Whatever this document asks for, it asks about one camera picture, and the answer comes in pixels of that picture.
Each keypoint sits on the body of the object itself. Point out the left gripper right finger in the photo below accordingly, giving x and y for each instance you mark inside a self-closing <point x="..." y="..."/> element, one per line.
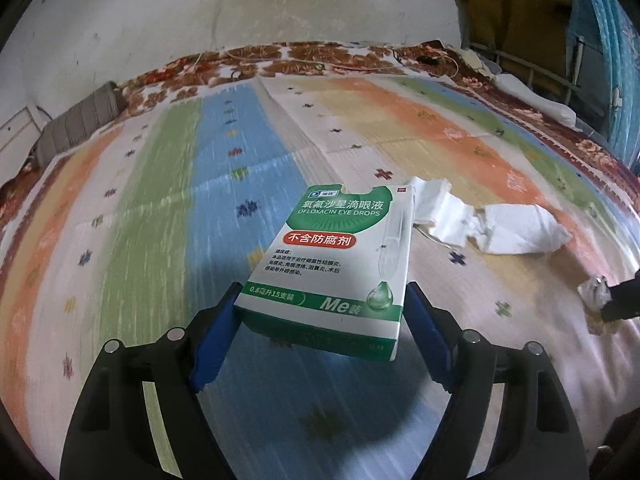
<point x="537" y="435"/>

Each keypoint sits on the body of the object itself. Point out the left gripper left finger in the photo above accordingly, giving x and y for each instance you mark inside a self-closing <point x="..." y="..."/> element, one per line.
<point x="110" y="435"/>

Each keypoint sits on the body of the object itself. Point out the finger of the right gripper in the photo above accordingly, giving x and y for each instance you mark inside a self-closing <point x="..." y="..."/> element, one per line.
<point x="625" y="301"/>

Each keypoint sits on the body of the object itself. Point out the beige paper wrapper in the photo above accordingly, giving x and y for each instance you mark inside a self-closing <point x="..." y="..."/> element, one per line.
<point x="599" y="305"/>

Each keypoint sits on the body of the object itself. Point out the large white tissue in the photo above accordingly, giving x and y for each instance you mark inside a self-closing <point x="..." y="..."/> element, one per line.
<point x="516" y="229"/>

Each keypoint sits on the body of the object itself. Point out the white paper tissue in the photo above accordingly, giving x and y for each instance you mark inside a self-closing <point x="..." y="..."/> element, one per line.
<point x="439" y="214"/>

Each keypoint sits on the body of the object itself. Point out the green white eye drops box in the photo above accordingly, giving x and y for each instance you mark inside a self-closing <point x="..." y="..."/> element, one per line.
<point x="334" y="278"/>

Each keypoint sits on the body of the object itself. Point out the striped colourful blanket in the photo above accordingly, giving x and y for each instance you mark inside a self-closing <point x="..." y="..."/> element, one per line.
<point x="66" y="287"/>

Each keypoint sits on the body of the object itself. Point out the white rolled cloth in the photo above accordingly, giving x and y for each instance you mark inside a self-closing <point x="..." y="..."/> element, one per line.
<point x="558" y="111"/>

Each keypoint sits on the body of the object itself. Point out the blue patterned curtain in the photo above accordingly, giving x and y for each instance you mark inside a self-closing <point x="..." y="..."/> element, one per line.
<point x="619" y="39"/>

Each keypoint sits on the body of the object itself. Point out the white wooden headboard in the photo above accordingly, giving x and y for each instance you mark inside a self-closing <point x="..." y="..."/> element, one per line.
<point x="19" y="134"/>

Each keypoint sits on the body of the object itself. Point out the grey ribbed pillow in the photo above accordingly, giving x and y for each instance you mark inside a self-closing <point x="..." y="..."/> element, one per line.
<point x="77" y="124"/>

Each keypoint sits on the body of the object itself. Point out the floral brown bed sheet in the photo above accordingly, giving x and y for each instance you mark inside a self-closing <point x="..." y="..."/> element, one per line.
<point x="325" y="57"/>

